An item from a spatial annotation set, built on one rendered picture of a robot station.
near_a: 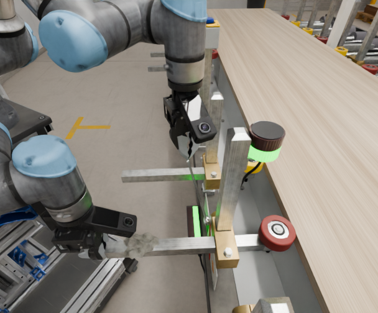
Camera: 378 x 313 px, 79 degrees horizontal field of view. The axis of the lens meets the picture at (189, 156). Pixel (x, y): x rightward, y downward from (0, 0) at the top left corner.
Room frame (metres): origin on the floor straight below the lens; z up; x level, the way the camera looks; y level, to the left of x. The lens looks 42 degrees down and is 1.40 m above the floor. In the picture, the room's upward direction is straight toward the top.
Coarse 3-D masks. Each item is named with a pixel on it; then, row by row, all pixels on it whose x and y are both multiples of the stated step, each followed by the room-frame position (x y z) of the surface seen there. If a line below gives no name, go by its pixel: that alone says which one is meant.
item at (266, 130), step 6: (252, 126) 0.33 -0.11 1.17; (258, 126) 0.33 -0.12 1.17; (264, 126) 0.33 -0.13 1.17; (270, 126) 0.33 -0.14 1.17; (276, 126) 0.33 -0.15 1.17; (258, 132) 0.31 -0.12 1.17; (264, 132) 0.31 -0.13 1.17; (270, 132) 0.31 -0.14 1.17; (276, 132) 0.31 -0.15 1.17; (282, 132) 0.31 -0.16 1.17; (264, 138) 0.30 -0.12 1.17; (270, 138) 0.30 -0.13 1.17; (276, 138) 0.30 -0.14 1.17; (246, 162) 0.30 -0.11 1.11; (258, 162) 0.32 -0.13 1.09; (246, 168) 0.30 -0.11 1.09; (252, 168) 0.33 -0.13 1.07; (246, 174) 0.32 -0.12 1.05
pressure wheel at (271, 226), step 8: (272, 216) 0.32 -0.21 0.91; (280, 216) 0.32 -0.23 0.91; (264, 224) 0.30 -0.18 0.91; (272, 224) 0.30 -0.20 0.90; (280, 224) 0.30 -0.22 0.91; (288, 224) 0.30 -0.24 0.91; (264, 232) 0.28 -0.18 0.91; (272, 232) 0.28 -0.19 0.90; (280, 232) 0.28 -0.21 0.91; (288, 232) 0.28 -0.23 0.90; (264, 240) 0.27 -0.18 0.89; (272, 240) 0.26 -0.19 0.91; (280, 240) 0.26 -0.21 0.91; (288, 240) 0.26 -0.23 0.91; (272, 248) 0.25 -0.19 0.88; (280, 248) 0.25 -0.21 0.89
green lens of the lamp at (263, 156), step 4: (252, 148) 0.30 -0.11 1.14; (252, 152) 0.30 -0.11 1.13; (256, 152) 0.30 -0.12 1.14; (260, 152) 0.29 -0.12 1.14; (264, 152) 0.29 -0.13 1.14; (268, 152) 0.29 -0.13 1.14; (272, 152) 0.29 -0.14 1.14; (276, 152) 0.30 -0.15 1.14; (252, 156) 0.30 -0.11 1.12; (256, 156) 0.30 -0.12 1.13; (260, 156) 0.29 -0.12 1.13; (264, 156) 0.29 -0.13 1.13; (268, 156) 0.29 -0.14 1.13; (272, 156) 0.29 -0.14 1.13; (276, 156) 0.30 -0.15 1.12; (256, 160) 0.30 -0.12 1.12; (260, 160) 0.29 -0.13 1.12; (264, 160) 0.29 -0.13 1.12; (268, 160) 0.29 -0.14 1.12; (272, 160) 0.30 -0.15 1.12
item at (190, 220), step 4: (188, 208) 0.49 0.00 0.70; (188, 212) 0.47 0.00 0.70; (192, 212) 0.47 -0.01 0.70; (188, 216) 0.45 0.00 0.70; (192, 216) 0.45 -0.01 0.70; (188, 220) 0.44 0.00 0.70; (192, 220) 0.44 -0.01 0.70; (188, 224) 0.42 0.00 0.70; (192, 224) 0.42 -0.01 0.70; (188, 228) 0.41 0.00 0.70; (192, 228) 0.41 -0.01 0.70; (188, 232) 0.39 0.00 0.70; (192, 232) 0.39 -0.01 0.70; (192, 236) 0.38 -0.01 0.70
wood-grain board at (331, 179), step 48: (240, 48) 1.61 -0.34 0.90; (288, 48) 1.61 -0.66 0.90; (240, 96) 0.95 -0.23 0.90; (288, 96) 0.95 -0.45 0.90; (336, 96) 0.95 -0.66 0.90; (288, 144) 0.61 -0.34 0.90; (336, 144) 0.61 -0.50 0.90; (288, 192) 0.40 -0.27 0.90; (336, 192) 0.40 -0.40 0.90; (336, 240) 0.26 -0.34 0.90; (336, 288) 0.16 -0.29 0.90
